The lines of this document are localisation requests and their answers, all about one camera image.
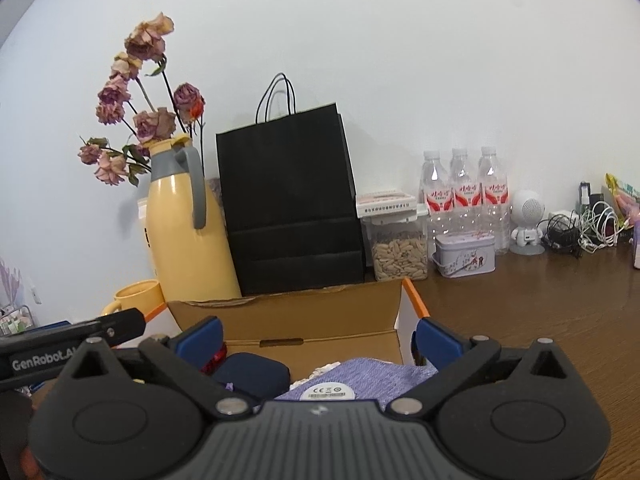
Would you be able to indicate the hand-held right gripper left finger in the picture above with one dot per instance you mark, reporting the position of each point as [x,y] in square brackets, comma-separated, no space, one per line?
[202,342]

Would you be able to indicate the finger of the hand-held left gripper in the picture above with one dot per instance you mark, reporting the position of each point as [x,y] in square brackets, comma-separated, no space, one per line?
[110,327]

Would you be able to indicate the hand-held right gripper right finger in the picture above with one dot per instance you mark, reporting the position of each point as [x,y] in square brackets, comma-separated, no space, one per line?
[440,342]

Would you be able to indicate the red artificial rose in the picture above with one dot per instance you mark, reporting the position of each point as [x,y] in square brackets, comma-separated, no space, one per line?
[216,360]

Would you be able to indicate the navy zip case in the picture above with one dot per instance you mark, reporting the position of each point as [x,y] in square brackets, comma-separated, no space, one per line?
[255,375]

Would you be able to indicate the purple knitted cloth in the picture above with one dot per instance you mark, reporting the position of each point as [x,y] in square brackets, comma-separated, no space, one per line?
[385,377]

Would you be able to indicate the orange cardboard box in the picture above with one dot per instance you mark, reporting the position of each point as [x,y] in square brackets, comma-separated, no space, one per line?
[310,315]

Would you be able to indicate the white round device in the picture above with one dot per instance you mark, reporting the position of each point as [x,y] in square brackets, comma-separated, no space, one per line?
[327,392]

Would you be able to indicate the yellow mug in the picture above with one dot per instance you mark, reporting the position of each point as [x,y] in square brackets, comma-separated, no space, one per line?
[137,295]

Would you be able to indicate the white tin box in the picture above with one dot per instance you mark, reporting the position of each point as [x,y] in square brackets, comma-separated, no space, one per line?
[465,257]

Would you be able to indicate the yellow thermos jug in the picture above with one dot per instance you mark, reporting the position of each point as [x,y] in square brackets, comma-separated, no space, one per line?
[185,255]

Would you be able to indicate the clear seed container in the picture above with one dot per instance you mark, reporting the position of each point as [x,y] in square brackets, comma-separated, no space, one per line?
[397,255]

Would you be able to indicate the white tissue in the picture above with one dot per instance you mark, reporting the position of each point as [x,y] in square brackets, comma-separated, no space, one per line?
[320,372]

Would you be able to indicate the clear water bottle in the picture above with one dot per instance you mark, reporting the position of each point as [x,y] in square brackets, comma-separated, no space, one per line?
[495,195]
[465,192]
[436,195]

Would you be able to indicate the red and white flat box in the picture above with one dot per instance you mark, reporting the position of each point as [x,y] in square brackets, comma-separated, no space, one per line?
[385,202]

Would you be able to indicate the white robot speaker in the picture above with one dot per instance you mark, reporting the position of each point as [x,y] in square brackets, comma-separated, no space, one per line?
[528,215]

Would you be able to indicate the black paper bag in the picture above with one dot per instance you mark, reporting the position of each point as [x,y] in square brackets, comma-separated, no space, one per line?
[290,200]

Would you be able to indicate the dried pink rose bouquet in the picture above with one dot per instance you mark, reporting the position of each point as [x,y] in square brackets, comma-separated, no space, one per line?
[150,125]

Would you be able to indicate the purple tissue box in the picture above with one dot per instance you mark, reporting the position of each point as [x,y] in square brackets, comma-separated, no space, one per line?
[637,245]

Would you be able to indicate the colourful snack packet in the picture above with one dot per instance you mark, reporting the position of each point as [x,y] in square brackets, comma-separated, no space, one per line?
[622,195]

